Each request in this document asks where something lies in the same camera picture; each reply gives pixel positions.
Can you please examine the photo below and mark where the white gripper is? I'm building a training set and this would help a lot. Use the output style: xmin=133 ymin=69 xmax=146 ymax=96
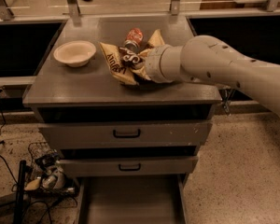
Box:
xmin=144 ymin=45 xmax=171 ymax=83

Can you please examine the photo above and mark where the brown sea salt chip bag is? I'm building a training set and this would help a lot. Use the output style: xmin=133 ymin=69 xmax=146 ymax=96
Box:
xmin=100 ymin=29 xmax=165 ymax=86

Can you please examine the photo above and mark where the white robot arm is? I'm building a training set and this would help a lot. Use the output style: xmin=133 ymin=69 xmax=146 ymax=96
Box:
xmin=144 ymin=35 xmax=280 ymax=117

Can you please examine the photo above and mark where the grey drawer cabinet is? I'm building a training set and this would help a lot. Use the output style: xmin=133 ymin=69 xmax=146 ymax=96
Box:
xmin=22 ymin=14 xmax=223 ymax=182

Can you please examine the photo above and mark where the grey middle drawer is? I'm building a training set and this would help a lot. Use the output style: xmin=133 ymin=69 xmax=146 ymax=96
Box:
xmin=60 ymin=156 xmax=198 ymax=177

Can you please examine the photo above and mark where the grey top drawer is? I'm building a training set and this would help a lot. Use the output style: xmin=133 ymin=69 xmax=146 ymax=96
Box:
xmin=39 ymin=121 xmax=212 ymax=149

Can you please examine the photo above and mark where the grey open bottom drawer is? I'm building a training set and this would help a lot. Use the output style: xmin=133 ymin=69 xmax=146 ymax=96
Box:
xmin=75 ymin=175 xmax=189 ymax=224

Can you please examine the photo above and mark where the red soda can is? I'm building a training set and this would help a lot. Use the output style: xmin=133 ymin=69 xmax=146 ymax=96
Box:
xmin=124 ymin=28 xmax=144 ymax=53

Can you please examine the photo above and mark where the white paper bowl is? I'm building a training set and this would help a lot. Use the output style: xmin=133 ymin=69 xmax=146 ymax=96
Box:
xmin=53 ymin=40 xmax=97 ymax=67

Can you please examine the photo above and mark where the black pole stand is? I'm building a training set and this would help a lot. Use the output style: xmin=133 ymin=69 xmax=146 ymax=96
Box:
xmin=13 ymin=160 xmax=26 ymax=224

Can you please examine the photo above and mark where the wire basket with items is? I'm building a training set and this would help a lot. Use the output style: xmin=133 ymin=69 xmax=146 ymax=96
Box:
xmin=24 ymin=142 xmax=77 ymax=196

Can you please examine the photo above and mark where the black cable on floor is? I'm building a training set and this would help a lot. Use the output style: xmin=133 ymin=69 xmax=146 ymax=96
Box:
xmin=0 ymin=109 xmax=20 ymax=185

